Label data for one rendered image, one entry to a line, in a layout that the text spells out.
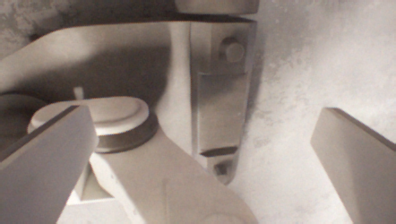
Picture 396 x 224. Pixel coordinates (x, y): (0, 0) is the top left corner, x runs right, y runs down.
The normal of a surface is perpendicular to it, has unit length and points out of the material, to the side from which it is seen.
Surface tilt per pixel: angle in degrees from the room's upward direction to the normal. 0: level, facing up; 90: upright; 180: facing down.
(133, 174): 90
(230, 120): 0
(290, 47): 0
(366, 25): 0
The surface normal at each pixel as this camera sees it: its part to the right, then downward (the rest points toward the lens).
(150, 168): 0.00, -0.86
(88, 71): 0.18, 0.50
